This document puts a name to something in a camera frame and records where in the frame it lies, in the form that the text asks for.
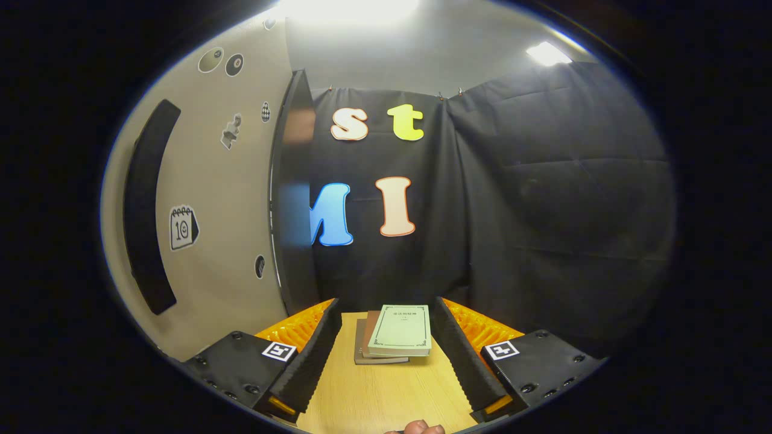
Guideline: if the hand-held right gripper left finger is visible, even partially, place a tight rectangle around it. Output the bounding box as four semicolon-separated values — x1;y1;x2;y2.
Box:
180;297;343;424

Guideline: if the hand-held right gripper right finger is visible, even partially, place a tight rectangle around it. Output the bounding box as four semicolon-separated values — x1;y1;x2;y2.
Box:
432;295;609;424

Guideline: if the dark grey cabinet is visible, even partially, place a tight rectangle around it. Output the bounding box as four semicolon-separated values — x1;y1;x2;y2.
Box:
268;69;321;315

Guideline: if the beige cabinet door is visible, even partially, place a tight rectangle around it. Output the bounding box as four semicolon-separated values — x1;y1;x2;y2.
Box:
100;12;297;363

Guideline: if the black cabinet door handle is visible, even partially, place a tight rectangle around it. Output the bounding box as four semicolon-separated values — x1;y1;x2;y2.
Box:
123;99;182;316

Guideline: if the brown book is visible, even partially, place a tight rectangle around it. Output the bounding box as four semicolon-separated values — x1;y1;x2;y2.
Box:
361;310;387;360

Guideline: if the green notebook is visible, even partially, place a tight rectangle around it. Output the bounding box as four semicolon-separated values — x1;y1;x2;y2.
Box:
367;304;433;357

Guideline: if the black backdrop cloth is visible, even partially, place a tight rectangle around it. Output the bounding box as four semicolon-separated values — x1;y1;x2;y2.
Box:
306;60;677;357

